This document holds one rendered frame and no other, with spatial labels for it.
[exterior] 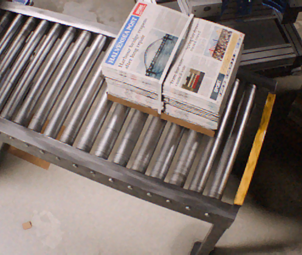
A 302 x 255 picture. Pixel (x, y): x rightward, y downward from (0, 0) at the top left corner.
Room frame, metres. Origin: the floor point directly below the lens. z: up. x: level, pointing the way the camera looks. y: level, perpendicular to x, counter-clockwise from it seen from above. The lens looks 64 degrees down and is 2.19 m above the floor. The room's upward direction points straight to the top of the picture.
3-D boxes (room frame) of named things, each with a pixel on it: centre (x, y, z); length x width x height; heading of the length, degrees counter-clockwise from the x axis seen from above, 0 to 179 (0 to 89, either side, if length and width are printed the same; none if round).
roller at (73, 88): (0.85, 0.26, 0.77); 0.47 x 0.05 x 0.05; 158
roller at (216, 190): (0.63, -0.28, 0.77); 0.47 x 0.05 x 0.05; 158
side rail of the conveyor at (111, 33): (1.08, 0.17, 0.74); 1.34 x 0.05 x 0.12; 68
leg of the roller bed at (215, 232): (0.38, -0.24, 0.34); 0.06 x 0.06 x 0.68; 68
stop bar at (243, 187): (0.59, -0.35, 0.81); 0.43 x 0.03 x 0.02; 158
